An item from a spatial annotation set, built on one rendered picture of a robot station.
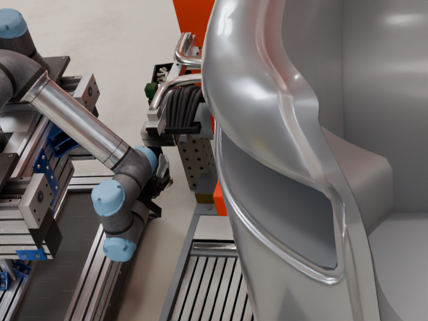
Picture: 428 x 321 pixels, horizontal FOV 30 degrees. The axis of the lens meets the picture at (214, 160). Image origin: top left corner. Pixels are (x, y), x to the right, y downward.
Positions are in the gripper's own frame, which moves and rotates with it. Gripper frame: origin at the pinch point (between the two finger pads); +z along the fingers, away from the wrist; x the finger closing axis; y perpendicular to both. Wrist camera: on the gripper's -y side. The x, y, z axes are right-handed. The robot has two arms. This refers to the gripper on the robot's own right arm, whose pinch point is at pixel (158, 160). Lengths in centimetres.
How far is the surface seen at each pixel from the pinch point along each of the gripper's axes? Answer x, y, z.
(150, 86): 23, -17, 57
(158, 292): 27, -83, 21
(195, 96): -15.1, 20.9, 0.4
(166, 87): -4.3, 17.8, 8.8
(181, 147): 27, -60, 76
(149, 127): -2.7, 14.9, -4.1
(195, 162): 23, -68, 76
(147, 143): 0.3, 8.2, -2.5
